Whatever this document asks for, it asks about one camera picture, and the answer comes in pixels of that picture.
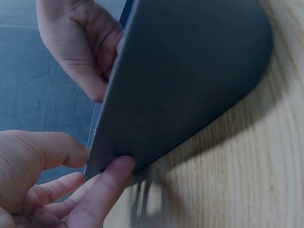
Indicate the dark grey mat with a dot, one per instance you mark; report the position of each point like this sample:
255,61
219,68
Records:
180,78

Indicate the person's left hand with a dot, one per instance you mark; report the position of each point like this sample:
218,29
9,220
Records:
28,180

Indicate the person's left thumb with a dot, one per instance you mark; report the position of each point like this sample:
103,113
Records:
59,149

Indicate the person's right thumb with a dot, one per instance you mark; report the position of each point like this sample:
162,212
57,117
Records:
85,76

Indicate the person's right hand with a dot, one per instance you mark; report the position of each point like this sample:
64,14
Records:
71,35

